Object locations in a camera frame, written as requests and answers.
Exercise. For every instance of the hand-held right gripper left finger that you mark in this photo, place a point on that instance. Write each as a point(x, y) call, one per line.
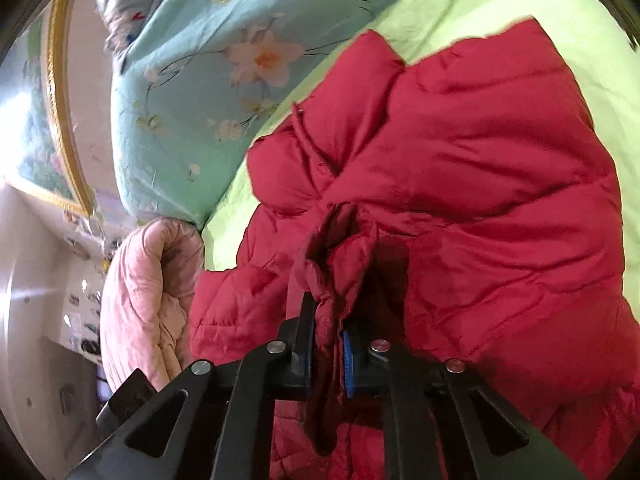
point(303, 340)

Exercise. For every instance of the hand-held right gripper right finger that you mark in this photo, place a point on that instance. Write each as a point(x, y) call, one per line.
point(350, 360)

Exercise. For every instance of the red quilted jacket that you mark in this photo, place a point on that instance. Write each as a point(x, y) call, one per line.
point(450, 160)

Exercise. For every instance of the pink quilt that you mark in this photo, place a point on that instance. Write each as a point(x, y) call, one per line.
point(145, 285)

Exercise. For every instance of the teal floral duvet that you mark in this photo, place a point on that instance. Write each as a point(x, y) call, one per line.
point(200, 85)

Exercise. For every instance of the gold framed picture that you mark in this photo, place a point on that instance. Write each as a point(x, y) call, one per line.
point(30, 135)

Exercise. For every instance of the grey printed pillow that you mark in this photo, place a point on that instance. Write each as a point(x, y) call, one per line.
point(125, 0)

